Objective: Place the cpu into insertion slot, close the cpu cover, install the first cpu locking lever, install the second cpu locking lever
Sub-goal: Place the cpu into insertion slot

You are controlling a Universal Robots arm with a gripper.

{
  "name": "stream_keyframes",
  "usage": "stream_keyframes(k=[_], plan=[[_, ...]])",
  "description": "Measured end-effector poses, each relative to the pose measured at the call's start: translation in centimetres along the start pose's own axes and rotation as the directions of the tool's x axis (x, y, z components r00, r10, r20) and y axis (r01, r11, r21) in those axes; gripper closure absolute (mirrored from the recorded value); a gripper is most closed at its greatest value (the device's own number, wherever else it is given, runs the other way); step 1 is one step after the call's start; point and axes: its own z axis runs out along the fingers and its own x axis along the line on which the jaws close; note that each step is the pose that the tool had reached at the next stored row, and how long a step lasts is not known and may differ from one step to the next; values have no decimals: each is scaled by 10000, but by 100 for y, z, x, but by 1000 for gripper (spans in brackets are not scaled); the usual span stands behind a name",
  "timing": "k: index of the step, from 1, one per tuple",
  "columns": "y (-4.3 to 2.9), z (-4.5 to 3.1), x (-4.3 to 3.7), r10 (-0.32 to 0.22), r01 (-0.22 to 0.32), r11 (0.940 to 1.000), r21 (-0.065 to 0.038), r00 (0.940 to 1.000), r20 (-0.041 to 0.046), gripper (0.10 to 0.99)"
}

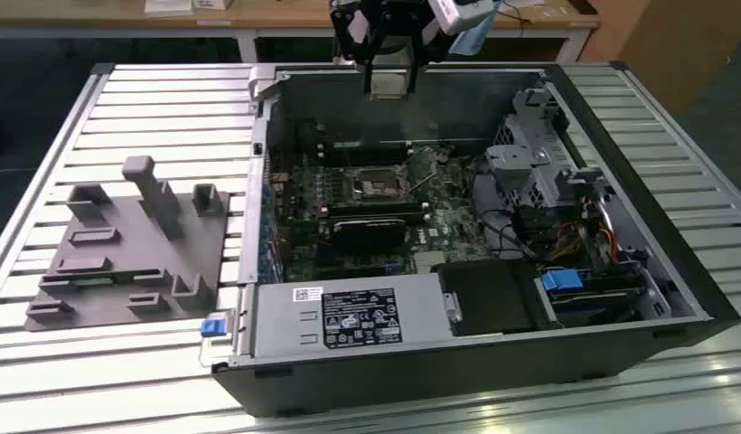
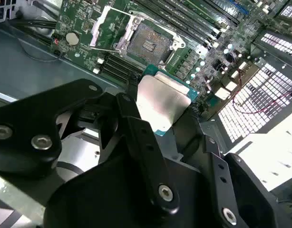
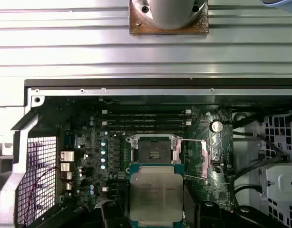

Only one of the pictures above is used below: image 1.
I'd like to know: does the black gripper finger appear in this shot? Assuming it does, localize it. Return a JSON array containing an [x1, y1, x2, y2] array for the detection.
[[408, 22, 441, 94], [331, 3, 379, 99]]

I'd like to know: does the black RAM slot bank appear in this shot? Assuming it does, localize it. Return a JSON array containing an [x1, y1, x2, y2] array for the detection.
[[315, 135, 408, 166]]

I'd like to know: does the CPU socket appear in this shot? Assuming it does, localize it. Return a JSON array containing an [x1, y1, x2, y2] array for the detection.
[[349, 165, 415, 203]]

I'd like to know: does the black drive bay cover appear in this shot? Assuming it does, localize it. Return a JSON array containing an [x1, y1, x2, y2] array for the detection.
[[433, 260, 556, 338]]

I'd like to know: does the wooden desk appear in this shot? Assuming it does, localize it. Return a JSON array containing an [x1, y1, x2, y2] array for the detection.
[[0, 0, 601, 64]]

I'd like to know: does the grey metal drive cage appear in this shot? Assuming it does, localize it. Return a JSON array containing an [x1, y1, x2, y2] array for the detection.
[[483, 88, 607, 209]]

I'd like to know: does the black RAM stick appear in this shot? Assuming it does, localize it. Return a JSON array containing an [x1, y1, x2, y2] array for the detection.
[[327, 202, 420, 213], [331, 210, 424, 222]]

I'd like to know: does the black graphics card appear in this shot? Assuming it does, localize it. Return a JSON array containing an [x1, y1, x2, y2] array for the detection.
[[331, 218, 408, 254]]

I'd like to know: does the green motherboard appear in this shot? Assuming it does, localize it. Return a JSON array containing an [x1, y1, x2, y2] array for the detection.
[[264, 144, 497, 284]]

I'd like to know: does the small silver heat sink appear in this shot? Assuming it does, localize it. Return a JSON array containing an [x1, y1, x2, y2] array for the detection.
[[412, 250, 447, 275]]

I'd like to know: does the wooden cabinet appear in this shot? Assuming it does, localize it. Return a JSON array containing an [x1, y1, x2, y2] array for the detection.
[[577, 0, 741, 117]]

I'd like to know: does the blue disk carrier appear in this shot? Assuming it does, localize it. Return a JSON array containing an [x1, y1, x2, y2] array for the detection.
[[541, 269, 583, 293]]

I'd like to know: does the grey parts rack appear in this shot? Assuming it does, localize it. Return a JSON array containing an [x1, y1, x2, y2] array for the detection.
[[20, 156, 233, 334]]

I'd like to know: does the grey power supply unit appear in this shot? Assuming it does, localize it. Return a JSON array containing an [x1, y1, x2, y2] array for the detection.
[[248, 273, 456, 358]]

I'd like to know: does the blue case latch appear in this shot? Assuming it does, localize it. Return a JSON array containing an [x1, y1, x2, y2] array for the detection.
[[198, 311, 236, 338]]

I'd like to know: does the black open PC case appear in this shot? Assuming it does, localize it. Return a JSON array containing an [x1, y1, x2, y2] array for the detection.
[[209, 61, 741, 420]]

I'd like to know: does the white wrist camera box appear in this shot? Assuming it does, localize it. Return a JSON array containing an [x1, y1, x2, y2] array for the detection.
[[428, 0, 496, 33]]

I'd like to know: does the pale blue cable wrap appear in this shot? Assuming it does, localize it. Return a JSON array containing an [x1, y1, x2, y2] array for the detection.
[[447, 11, 497, 55]]

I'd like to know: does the black looped wire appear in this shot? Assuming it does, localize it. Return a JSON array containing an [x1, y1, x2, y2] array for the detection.
[[477, 210, 540, 261]]

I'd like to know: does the orange yellow wire bundle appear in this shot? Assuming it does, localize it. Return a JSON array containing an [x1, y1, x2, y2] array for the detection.
[[549, 221, 624, 263]]

